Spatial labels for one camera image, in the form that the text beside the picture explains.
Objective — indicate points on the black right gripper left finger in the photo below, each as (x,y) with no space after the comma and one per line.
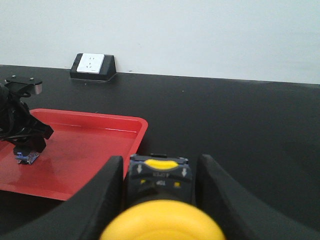
(85,215)

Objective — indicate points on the red plastic tray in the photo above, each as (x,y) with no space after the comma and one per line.
(79,147)

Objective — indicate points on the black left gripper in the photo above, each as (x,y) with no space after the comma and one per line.
(17,125)

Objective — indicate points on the red mushroom push button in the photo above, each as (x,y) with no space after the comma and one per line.
(25,155)

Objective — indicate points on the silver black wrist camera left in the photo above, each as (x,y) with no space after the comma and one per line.
(21,84)

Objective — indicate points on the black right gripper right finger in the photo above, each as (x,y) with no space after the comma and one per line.
(240,214)

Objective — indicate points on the yellow mushroom push button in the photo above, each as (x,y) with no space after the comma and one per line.
(158,203)

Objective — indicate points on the black white power socket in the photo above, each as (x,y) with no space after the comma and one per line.
(93,66)

